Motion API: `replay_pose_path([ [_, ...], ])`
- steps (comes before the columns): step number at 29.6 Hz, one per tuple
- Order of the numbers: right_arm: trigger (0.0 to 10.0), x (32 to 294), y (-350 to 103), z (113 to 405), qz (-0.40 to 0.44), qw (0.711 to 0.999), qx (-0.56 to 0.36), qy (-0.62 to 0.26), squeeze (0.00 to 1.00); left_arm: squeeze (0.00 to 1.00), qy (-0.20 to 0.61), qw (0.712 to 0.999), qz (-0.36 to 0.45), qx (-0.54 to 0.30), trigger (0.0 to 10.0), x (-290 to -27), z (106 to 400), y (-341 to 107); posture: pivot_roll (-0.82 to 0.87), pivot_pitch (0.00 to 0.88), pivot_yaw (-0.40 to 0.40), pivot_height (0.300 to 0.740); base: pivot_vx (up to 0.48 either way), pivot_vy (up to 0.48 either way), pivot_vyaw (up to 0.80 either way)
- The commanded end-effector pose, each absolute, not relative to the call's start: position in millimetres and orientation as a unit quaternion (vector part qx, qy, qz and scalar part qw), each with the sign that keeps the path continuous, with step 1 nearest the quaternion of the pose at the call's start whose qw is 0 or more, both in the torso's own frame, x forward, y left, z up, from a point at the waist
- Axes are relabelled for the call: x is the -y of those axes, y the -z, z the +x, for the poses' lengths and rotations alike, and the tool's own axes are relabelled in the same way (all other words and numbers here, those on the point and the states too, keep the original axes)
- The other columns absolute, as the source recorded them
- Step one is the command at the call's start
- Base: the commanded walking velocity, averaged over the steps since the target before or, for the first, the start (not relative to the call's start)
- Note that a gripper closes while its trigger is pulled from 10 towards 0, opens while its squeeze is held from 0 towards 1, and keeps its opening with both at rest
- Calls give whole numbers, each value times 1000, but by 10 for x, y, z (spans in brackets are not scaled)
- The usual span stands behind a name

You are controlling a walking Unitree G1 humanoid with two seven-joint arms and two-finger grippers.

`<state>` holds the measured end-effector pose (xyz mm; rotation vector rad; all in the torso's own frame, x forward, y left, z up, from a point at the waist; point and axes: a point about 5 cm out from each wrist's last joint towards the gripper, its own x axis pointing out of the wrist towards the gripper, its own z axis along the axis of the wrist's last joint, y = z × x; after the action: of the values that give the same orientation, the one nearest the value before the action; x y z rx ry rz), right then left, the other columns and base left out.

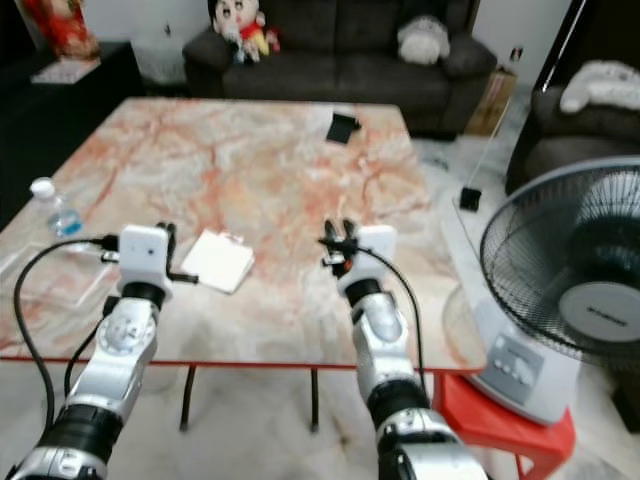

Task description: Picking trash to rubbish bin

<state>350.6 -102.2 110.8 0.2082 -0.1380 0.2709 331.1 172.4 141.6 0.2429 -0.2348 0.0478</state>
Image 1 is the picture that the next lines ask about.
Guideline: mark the black low cabinet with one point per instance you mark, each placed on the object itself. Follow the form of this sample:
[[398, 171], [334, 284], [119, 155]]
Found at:
[[50, 130]]

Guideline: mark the red patterned decoration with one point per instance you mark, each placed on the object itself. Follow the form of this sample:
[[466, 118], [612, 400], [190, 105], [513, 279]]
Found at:
[[65, 25]]

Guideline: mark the red plastic stool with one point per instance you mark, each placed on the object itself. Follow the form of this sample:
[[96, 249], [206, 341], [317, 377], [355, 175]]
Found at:
[[490, 415]]

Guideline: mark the white plush toy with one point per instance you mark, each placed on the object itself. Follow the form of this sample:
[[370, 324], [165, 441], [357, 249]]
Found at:
[[605, 85]]

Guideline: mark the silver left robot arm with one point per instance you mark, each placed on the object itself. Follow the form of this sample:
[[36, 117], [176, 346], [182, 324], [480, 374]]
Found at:
[[125, 345]]

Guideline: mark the white fan with black grille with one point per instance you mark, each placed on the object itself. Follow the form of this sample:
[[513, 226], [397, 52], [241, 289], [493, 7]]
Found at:
[[600, 310]]

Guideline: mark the black metal table leg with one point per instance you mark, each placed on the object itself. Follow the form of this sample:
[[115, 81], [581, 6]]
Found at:
[[189, 400], [315, 400]]

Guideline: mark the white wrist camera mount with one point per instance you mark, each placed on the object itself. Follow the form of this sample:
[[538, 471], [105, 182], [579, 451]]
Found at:
[[375, 245], [143, 255]]

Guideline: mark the white pink patterned paper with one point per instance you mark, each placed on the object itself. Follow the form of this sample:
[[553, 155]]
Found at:
[[67, 71]]

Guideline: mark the clear plastic water bottle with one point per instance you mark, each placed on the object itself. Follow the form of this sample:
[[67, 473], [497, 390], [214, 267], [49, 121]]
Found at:
[[60, 215]]

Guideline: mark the brown cardboard box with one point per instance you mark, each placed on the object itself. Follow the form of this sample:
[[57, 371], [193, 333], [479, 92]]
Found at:
[[492, 102]]

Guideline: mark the small black floor box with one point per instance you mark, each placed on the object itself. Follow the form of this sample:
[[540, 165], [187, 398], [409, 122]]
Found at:
[[470, 198]]

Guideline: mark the cartoon boy plush doll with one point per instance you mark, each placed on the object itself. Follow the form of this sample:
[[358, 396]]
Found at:
[[240, 22]]

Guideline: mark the white grey plush cushion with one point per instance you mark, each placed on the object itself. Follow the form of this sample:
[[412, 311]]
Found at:
[[423, 42]]

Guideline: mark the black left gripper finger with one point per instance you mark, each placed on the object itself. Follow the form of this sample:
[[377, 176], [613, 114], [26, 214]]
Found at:
[[168, 236]]

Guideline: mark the dark grey sofa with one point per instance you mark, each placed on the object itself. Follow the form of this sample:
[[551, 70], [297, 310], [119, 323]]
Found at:
[[340, 75]]

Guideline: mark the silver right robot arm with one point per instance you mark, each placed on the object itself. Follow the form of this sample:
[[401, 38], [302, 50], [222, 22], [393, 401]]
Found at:
[[380, 330]]

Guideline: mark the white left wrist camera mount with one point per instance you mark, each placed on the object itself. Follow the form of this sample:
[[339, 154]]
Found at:
[[143, 255]]

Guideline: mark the small black square pouch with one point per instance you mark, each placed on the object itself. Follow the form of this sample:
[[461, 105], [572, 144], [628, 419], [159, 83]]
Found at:
[[344, 128]]

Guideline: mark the dark grey armchair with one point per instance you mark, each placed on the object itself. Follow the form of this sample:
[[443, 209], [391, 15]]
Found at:
[[560, 140]]

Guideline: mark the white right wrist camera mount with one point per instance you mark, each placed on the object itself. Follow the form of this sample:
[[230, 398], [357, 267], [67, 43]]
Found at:
[[375, 245]]

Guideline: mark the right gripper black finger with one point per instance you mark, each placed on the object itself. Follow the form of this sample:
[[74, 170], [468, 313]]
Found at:
[[332, 235], [349, 232]]

